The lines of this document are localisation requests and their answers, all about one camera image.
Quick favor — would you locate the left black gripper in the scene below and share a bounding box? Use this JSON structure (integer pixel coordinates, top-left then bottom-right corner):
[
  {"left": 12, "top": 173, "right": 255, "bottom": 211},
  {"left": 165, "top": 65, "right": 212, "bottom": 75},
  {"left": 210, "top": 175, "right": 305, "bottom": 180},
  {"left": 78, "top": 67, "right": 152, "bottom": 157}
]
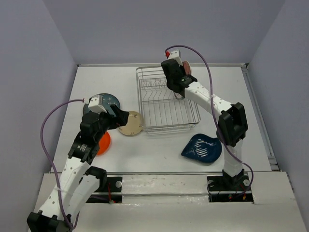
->
[{"left": 95, "top": 104, "right": 129, "bottom": 141}]

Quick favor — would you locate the dark teal blossom plate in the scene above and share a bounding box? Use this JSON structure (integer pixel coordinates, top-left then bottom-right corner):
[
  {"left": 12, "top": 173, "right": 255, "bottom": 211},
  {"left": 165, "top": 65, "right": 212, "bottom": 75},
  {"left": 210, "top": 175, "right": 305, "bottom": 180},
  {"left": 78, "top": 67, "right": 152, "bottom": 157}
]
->
[{"left": 83, "top": 93, "right": 121, "bottom": 116}]

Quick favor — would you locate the navy blue shell dish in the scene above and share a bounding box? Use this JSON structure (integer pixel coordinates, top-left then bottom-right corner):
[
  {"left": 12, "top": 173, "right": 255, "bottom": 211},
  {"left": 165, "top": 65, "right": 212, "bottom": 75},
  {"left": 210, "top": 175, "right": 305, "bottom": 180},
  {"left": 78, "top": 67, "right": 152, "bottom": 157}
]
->
[{"left": 181, "top": 133, "right": 222, "bottom": 164}]

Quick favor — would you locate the small beige plate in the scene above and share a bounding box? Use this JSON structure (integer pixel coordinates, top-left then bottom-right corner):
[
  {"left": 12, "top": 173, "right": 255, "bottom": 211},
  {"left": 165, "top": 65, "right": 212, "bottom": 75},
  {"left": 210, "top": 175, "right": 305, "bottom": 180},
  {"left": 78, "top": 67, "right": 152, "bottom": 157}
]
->
[{"left": 118, "top": 111, "right": 143, "bottom": 136}]

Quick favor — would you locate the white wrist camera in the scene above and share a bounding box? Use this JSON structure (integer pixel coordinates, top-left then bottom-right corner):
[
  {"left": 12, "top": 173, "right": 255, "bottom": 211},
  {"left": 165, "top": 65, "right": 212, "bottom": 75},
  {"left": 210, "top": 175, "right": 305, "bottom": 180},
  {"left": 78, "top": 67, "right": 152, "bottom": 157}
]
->
[
  {"left": 88, "top": 94, "right": 107, "bottom": 114},
  {"left": 165, "top": 49, "right": 183, "bottom": 66}
]

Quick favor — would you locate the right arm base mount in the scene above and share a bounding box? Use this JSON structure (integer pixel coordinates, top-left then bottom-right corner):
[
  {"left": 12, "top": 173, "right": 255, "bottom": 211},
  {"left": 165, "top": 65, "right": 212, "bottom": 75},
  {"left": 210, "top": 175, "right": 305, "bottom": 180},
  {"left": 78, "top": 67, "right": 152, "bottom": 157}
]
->
[{"left": 207, "top": 175, "right": 254, "bottom": 203}]

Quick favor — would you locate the red and teal floral plate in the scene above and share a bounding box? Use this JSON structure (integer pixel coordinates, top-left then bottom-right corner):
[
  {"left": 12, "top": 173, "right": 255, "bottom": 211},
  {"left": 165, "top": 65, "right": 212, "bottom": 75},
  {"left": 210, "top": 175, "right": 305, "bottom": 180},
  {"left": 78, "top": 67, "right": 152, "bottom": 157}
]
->
[{"left": 183, "top": 61, "right": 192, "bottom": 75}]

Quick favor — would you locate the silver wire dish rack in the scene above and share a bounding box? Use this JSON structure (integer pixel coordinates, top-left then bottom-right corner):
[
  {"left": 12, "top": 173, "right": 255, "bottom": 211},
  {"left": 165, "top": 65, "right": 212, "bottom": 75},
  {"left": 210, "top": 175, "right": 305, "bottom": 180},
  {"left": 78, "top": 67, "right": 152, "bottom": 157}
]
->
[{"left": 136, "top": 66, "right": 201, "bottom": 134}]

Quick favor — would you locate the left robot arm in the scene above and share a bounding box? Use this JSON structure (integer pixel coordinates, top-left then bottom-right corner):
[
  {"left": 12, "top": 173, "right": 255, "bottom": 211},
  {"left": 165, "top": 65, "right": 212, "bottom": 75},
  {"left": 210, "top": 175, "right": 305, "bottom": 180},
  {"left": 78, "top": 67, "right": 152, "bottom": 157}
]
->
[{"left": 27, "top": 104, "right": 129, "bottom": 232}]

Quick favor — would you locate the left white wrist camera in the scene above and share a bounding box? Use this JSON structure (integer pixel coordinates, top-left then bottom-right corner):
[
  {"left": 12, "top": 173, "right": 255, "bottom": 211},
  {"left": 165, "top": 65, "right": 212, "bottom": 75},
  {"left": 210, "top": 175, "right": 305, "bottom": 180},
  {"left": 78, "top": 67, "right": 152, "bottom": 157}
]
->
[{"left": 88, "top": 94, "right": 107, "bottom": 114}]

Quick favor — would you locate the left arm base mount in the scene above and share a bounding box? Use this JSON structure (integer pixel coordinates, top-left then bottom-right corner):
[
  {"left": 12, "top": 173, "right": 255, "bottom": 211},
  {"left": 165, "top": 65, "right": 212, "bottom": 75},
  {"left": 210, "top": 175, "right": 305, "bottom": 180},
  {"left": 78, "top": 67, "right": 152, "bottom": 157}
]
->
[{"left": 87, "top": 176, "right": 123, "bottom": 203}]

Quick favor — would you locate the white plate orange sunburst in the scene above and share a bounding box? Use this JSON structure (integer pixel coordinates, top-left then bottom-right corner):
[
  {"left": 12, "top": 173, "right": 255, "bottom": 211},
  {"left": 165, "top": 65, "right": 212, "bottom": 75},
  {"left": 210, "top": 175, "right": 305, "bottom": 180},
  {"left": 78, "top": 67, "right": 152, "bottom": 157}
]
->
[{"left": 174, "top": 92, "right": 184, "bottom": 100}]

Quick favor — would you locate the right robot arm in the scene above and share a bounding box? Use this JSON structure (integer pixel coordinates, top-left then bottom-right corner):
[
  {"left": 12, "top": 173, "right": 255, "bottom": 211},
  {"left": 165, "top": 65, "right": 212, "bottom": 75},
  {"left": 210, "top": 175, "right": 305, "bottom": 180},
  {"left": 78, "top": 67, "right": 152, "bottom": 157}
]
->
[{"left": 161, "top": 58, "right": 248, "bottom": 189}]

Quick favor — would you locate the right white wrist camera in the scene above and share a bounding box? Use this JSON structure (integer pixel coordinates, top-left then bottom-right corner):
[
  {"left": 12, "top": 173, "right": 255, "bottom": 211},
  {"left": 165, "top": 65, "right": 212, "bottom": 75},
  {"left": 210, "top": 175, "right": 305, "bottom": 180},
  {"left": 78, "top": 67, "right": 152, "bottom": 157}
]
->
[{"left": 165, "top": 49, "right": 183, "bottom": 66}]

